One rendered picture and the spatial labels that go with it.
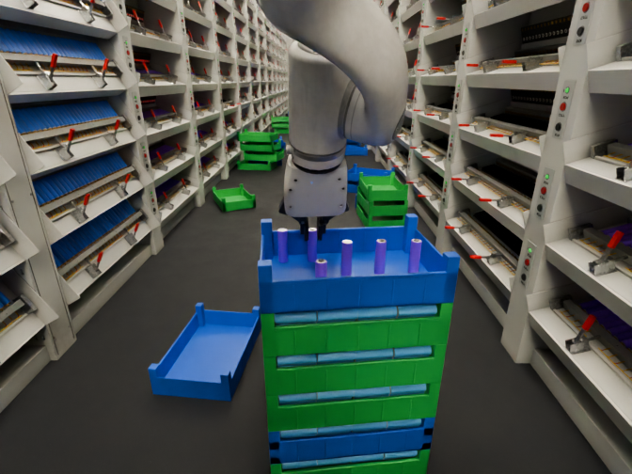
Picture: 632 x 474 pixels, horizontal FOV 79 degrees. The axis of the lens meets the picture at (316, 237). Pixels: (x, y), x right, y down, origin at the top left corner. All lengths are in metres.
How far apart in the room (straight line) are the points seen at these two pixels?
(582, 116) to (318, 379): 0.76
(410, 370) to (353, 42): 0.51
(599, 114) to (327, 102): 0.68
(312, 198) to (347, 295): 0.16
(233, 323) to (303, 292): 0.71
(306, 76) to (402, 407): 0.56
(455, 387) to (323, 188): 0.69
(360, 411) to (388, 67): 0.55
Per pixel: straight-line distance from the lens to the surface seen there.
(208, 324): 1.30
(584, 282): 0.98
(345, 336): 0.63
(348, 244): 0.65
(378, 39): 0.44
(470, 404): 1.07
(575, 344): 1.02
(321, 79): 0.49
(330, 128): 0.51
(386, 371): 0.69
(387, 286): 0.59
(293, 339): 0.62
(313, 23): 0.41
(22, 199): 1.19
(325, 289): 0.57
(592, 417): 1.09
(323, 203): 0.62
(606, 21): 1.02
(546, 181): 1.07
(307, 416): 0.73
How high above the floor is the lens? 0.72
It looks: 22 degrees down
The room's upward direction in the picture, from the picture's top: straight up
